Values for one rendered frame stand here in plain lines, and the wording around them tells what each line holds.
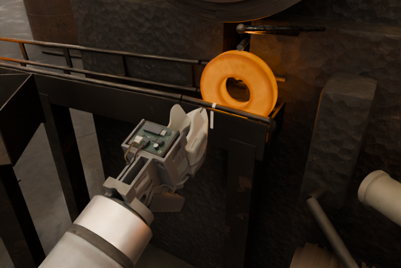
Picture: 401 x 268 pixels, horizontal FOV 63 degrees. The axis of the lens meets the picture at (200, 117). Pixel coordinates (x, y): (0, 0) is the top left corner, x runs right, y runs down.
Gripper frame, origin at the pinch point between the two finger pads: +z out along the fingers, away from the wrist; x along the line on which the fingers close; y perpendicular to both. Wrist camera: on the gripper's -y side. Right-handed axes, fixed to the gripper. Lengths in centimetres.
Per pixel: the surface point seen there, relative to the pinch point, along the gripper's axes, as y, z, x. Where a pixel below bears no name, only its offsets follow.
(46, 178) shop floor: -79, 1, 97
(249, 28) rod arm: 13.7, 7.1, -6.6
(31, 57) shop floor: -111, 99, 246
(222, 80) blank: -2.8, 12.5, 2.3
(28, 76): -2.7, -0.3, 46.2
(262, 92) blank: -3.2, 12.3, -6.3
